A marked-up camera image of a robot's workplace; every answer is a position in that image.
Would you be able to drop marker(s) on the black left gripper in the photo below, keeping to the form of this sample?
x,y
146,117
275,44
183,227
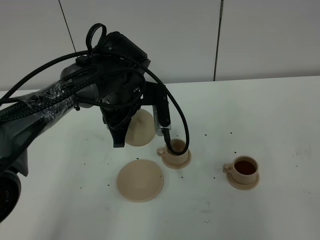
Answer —
x,y
118,119

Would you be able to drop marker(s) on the beige teapot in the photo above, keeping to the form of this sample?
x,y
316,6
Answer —
x,y
141,129

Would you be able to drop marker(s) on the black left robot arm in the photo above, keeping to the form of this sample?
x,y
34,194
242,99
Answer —
x,y
109,75

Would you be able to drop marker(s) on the beige teapot saucer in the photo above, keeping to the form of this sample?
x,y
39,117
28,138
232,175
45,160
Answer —
x,y
140,181

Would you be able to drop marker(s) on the beige teacup left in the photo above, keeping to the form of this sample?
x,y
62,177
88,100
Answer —
x,y
177,146

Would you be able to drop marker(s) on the beige teacup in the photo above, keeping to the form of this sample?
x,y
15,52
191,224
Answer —
x,y
177,146
243,169

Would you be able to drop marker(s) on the beige saucer left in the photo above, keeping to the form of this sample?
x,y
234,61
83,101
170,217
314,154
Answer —
x,y
177,162

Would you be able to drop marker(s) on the beige saucer right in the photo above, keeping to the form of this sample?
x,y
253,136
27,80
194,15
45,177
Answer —
x,y
240,186

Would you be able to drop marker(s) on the beige teacup right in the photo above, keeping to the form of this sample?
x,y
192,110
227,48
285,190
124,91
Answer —
x,y
243,169

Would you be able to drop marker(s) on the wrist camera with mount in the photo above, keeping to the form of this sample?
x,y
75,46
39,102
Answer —
x,y
156,96

